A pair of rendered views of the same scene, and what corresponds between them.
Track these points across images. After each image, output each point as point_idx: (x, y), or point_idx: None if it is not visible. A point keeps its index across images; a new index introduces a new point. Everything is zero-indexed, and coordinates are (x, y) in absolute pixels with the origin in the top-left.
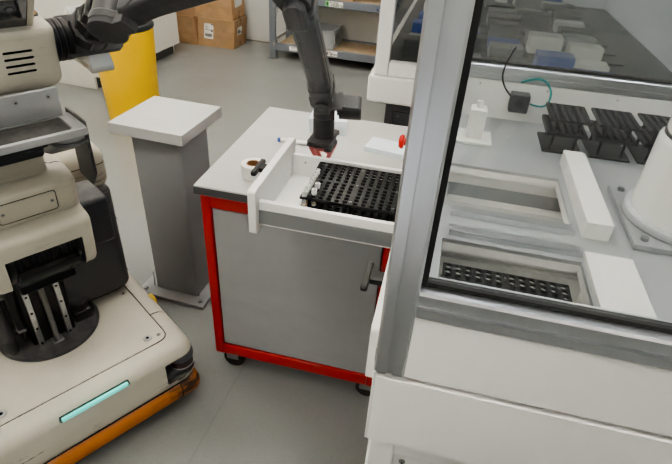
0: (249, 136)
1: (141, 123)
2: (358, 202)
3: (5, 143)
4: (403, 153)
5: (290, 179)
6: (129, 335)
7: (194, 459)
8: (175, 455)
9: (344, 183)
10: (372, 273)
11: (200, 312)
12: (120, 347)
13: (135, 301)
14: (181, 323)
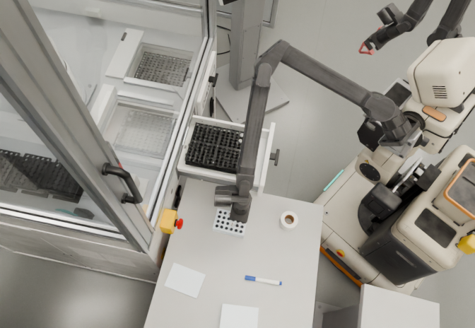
0: (307, 290)
1: (410, 305)
2: (217, 130)
3: (387, 94)
4: (172, 265)
5: (258, 181)
6: (337, 214)
7: (284, 194)
8: (294, 196)
9: (225, 147)
10: (213, 79)
11: (316, 298)
12: (337, 206)
13: (347, 241)
14: (324, 286)
